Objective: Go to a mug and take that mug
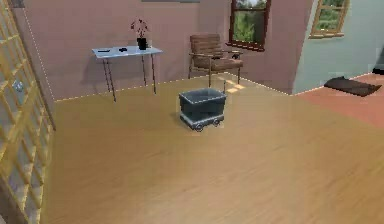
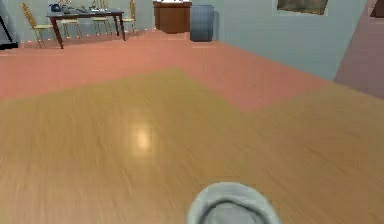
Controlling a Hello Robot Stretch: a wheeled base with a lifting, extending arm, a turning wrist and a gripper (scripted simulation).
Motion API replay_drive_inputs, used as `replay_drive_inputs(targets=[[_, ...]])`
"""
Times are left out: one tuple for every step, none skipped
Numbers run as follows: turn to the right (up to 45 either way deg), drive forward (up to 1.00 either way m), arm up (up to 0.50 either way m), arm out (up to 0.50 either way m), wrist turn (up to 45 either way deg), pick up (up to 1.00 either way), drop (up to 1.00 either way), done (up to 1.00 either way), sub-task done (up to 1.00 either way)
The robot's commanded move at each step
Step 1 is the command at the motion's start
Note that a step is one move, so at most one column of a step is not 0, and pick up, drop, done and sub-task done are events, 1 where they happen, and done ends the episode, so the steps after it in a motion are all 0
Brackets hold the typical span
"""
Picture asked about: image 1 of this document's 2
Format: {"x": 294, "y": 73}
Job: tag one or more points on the dark grey wheeled bin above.
{"x": 201, "y": 106}

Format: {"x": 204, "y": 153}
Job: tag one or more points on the brown wooden armchair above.
{"x": 210, "y": 53}

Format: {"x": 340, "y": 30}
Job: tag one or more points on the pale blue metal-legged table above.
{"x": 133, "y": 52}

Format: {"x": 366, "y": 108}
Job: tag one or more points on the red plant in black pot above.
{"x": 142, "y": 42}

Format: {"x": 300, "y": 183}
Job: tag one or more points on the small black object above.
{"x": 123, "y": 50}

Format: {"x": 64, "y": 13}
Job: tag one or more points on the dark red framed window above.
{"x": 249, "y": 23}

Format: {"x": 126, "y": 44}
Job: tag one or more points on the flat black remote control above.
{"x": 103, "y": 50}

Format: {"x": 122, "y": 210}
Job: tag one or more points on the black floor cloth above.
{"x": 351, "y": 86}

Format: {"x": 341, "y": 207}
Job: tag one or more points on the light wood framed window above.
{"x": 330, "y": 16}

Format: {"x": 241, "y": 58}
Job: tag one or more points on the yellow wooden lattice shelf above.
{"x": 20, "y": 126}

